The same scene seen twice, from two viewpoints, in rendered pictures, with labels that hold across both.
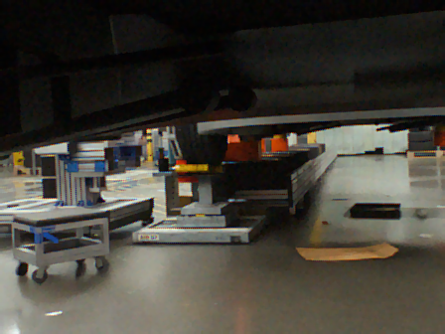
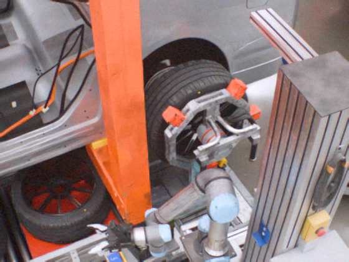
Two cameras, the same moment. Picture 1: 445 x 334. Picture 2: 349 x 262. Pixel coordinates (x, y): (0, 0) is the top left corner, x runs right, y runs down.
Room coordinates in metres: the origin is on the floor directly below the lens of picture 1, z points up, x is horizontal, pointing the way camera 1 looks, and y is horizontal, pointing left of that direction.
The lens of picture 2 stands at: (5.78, 1.71, 3.02)
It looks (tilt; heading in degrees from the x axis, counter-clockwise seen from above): 47 degrees down; 228
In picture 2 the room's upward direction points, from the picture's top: straight up
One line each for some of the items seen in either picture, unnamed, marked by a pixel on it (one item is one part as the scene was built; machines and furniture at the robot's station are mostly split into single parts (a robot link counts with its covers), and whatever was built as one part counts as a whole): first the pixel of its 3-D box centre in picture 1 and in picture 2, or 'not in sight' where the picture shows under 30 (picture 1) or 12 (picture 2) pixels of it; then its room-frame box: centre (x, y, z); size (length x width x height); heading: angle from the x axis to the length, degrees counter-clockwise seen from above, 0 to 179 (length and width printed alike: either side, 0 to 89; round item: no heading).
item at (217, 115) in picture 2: not in sight; (235, 117); (4.21, 0.42, 1.03); 0.19 x 0.18 x 0.11; 76
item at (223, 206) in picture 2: not in sight; (218, 228); (4.87, 0.95, 1.19); 0.15 x 0.12 x 0.55; 58
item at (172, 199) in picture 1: (172, 197); not in sight; (4.98, 0.44, 0.21); 0.10 x 0.10 x 0.42; 76
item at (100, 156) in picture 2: (228, 140); (109, 156); (4.76, -0.07, 0.69); 0.52 x 0.17 x 0.35; 76
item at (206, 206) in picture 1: (207, 192); (192, 169); (4.24, 0.12, 0.32); 0.40 x 0.30 x 0.28; 166
